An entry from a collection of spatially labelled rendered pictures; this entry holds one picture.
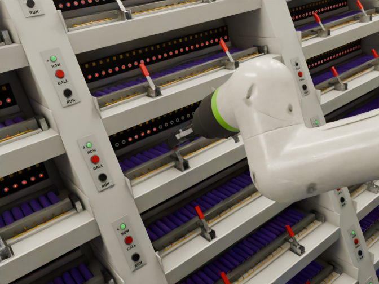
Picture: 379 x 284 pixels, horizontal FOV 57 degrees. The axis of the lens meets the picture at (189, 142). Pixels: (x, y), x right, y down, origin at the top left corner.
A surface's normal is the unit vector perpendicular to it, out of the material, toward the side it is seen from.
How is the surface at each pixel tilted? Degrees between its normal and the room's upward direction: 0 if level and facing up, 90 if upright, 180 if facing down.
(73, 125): 90
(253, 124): 79
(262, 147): 73
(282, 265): 21
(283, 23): 90
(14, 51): 111
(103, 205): 90
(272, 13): 90
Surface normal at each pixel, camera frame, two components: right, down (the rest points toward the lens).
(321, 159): -0.58, 0.06
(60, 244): 0.59, 0.25
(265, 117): -0.28, 0.00
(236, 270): -0.15, -0.90
